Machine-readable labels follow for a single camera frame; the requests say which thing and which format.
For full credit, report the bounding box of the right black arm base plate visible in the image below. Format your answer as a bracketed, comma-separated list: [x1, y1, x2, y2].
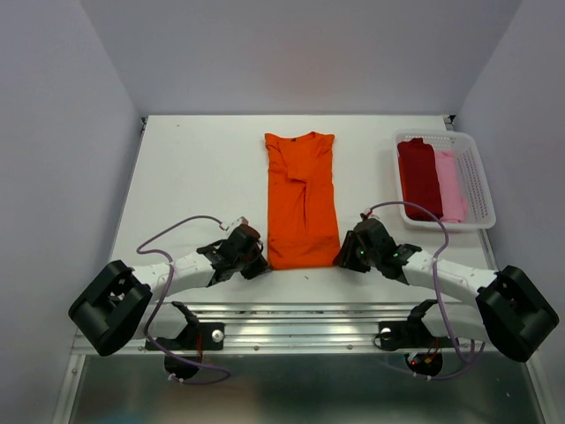
[373, 321, 453, 352]

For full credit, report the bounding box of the white plastic basket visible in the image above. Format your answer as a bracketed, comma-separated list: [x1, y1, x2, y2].
[392, 129, 496, 231]

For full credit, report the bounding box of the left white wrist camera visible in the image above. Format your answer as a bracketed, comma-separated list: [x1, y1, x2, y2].
[219, 216, 249, 232]

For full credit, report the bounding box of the orange t-shirt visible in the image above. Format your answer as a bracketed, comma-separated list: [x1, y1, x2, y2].
[265, 132, 340, 270]

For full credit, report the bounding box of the pink rolled t-shirt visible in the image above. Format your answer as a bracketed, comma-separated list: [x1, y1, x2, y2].
[434, 151, 467, 223]

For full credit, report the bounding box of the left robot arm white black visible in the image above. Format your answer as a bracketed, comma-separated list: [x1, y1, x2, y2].
[68, 223, 268, 357]

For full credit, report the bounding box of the dark red rolled t-shirt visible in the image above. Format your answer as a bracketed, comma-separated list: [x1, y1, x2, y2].
[397, 138, 443, 218]

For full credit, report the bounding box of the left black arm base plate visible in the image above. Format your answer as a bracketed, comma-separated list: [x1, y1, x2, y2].
[149, 322, 225, 352]

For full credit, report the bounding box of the aluminium mounting rail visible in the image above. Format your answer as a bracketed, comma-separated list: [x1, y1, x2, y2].
[72, 302, 500, 354]

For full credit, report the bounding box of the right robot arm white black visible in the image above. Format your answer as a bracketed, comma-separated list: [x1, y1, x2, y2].
[334, 218, 559, 362]

